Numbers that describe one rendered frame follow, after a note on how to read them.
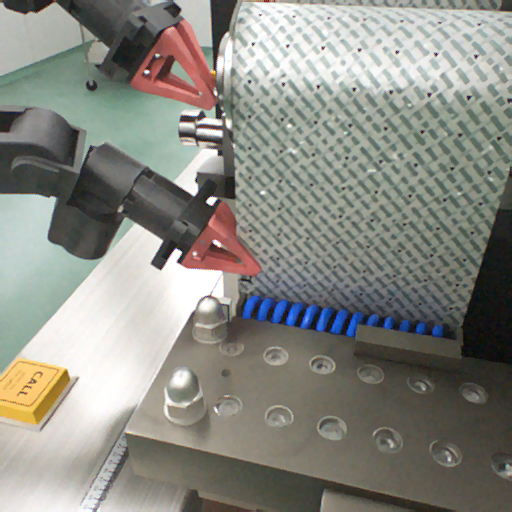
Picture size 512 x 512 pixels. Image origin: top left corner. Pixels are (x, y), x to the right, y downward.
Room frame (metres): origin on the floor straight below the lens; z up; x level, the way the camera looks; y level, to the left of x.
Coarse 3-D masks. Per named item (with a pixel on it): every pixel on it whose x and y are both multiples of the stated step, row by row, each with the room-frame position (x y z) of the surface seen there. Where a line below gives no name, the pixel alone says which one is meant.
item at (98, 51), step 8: (80, 24) 4.75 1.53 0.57; (80, 32) 4.75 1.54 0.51; (96, 40) 5.55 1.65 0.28; (96, 48) 5.29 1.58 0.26; (104, 48) 5.23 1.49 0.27; (88, 56) 4.96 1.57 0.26; (96, 56) 4.96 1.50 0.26; (104, 56) 4.96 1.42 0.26; (88, 64) 4.75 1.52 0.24; (96, 64) 5.53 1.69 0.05; (88, 72) 4.75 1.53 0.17; (88, 80) 4.76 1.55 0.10; (88, 88) 4.74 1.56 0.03; (96, 88) 4.76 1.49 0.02
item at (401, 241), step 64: (256, 192) 0.43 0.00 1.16; (320, 192) 0.42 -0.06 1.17; (384, 192) 0.40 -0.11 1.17; (448, 192) 0.39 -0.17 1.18; (256, 256) 0.43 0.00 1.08; (320, 256) 0.42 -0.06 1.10; (384, 256) 0.40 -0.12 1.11; (448, 256) 0.39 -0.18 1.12; (384, 320) 0.40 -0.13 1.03; (448, 320) 0.38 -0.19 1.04
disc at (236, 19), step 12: (240, 0) 0.47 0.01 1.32; (252, 0) 0.50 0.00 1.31; (240, 12) 0.47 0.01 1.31; (240, 24) 0.46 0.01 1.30; (228, 36) 0.45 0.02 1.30; (228, 48) 0.44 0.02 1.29; (228, 60) 0.44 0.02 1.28; (228, 72) 0.43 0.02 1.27; (228, 84) 0.43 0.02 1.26; (228, 96) 0.43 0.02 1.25; (228, 108) 0.43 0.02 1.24; (228, 120) 0.43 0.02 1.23; (228, 132) 0.44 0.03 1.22
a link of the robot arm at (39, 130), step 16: (0, 112) 0.47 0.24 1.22; (16, 112) 0.47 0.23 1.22; (32, 112) 0.47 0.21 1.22; (48, 112) 0.48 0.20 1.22; (0, 128) 0.47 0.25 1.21; (16, 128) 0.45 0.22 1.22; (32, 128) 0.45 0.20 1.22; (48, 128) 0.46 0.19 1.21; (64, 128) 0.48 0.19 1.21; (0, 144) 0.42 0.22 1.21; (16, 144) 0.42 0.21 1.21; (32, 144) 0.42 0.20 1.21; (48, 144) 0.43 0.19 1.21; (64, 144) 0.46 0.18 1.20; (0, 160) 0.42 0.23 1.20; (64, 160) 0.44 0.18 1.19; (0, 176) 0.42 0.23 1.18; (0, 192) 0.43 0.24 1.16; (16, 192) 0.43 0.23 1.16
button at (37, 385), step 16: (16, 368) 0.43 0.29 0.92; (32, 368) 0.43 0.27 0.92; (48, 368) 0.43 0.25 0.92; (64, 368) 0.43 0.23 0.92; (0, 384) 0.40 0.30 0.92; (16, 384) 0.40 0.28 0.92; (32, 384) 0.40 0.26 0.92; (48, 384) 0.40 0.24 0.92; (64, 384) 0.42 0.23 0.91; (0, 400) 0.38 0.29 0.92; (16, 400) 0.38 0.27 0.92; (32, 400) 0.38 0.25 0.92; (48, 400) 0.39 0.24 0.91; (0, 416) 0.38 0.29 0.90; (16, 416) 0.37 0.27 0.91; (32, 416) 0.36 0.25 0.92
